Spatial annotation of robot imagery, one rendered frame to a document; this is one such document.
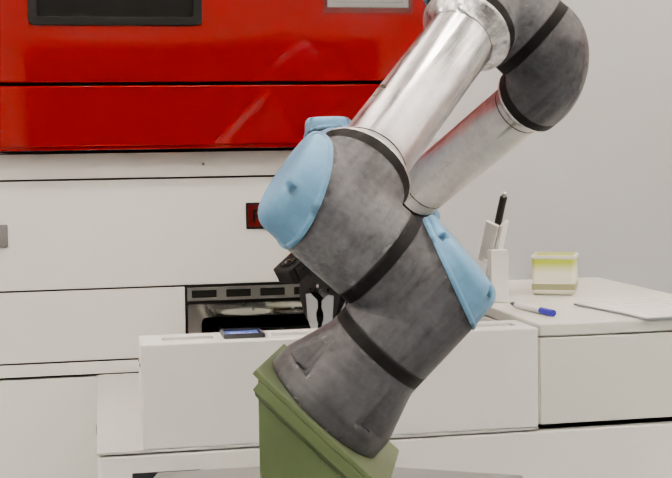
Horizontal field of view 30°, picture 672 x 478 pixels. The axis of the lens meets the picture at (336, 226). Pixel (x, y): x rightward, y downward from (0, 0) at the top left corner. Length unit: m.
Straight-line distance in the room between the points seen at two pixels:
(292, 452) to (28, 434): 1.09
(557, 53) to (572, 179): 2.49
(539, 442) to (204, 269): 0.78
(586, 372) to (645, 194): 2.37
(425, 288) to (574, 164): 2.79
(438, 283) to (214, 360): 0.49
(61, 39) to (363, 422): 1.13
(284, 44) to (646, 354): 0.87
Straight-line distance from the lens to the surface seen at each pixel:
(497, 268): 2.04
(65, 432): 2.34
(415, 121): 1.39
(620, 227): 4.12
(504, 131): 1.68
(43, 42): 2.25
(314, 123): 1.94
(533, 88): 1.60
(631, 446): 1.87
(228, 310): 2.30
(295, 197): 1.27
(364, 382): 1.30
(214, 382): 1.69
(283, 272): 1.90
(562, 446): 1.83
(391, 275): 1.28
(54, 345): 2.31
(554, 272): 2.15
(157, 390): 1.69
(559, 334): 1.80
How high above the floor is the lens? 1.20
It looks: 3 degrees down
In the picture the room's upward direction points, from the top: 1 degrees counter-clockwise
